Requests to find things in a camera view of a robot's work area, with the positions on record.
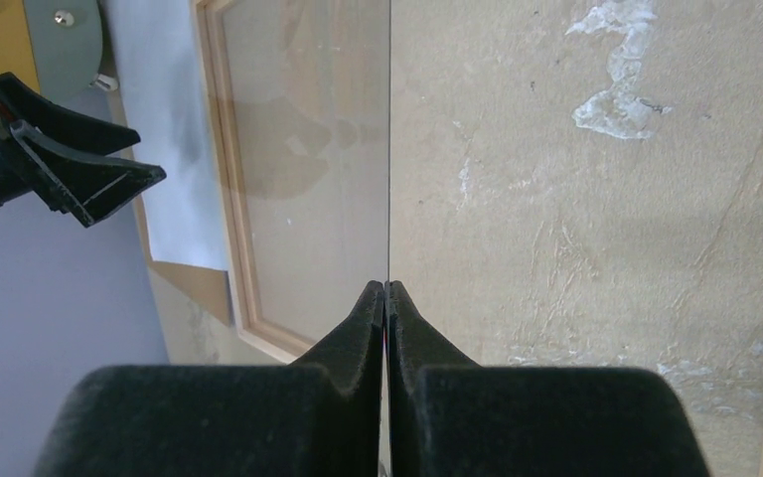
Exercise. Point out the white cylindrical drum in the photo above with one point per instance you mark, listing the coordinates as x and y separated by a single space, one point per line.
56 47

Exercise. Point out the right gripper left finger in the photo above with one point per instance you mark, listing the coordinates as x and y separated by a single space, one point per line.
317 416

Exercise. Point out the brown cardboard backing board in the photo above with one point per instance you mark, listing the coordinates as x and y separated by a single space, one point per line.
175 284

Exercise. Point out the wooden picture frame with glass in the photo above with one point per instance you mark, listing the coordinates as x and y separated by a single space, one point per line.
558 183

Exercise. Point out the glossy printed photo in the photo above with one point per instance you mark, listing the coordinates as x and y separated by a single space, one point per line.
162 90

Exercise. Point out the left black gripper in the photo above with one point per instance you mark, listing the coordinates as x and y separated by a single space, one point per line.
65 157

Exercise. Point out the clear glass pane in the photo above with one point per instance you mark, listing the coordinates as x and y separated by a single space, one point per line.
300 90

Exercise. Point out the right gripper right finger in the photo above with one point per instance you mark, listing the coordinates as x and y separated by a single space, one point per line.
450 416

